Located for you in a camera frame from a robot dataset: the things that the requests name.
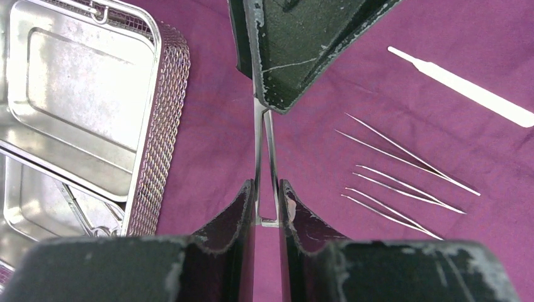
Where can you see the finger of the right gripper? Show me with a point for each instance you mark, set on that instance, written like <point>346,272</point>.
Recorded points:
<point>293,42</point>
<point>239,29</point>

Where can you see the steel surgical scissors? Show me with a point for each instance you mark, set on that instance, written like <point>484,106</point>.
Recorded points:
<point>97,217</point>

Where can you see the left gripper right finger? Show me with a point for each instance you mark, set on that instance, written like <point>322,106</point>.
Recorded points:
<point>320,264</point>

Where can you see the metal instrument tray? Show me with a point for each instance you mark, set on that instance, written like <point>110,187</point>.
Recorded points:
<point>91,95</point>

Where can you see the purple cloth wrap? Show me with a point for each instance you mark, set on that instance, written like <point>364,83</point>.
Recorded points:
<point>489,43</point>

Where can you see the steel scalpel handle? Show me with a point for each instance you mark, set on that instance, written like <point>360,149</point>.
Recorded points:
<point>508,110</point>
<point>414,160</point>

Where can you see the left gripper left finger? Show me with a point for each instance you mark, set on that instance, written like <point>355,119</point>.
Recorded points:
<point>214,263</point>

